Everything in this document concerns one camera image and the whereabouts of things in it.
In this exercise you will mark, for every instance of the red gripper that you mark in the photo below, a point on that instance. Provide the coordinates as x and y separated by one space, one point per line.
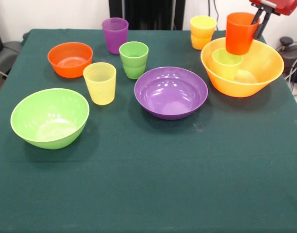
284 6

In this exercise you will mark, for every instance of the orange-red cup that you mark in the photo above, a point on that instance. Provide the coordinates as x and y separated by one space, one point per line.
238 36

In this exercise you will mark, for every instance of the light green tapered cup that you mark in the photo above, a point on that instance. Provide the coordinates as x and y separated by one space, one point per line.
223 68

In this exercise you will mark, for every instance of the yellow-orange stepped cup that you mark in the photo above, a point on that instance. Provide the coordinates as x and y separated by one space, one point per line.
202 38

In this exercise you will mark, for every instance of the large yellow-orange bowl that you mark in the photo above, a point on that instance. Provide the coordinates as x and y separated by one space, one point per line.
267 65

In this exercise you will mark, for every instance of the purple bowl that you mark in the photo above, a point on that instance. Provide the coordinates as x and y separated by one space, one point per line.
170 94

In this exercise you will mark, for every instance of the green stepped cup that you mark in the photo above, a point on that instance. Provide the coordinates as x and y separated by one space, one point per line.
134 68

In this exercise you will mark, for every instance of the purple cup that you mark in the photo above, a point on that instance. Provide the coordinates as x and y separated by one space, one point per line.
114 38

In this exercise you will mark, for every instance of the yellow tapered cup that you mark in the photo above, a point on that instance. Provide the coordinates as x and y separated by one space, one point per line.
100 89

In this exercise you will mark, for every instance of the dark green tablecloth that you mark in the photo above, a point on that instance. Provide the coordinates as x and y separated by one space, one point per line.
148 182

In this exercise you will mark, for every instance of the orange-red bowl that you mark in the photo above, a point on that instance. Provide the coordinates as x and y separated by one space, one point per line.
68 70

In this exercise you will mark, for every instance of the green bowl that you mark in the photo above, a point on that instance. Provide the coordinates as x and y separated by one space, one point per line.
49 116

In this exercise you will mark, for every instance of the grey office chair base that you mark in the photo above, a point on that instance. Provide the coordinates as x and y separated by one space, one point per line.
7 53

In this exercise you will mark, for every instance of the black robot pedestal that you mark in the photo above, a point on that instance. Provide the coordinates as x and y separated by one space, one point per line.
151 12

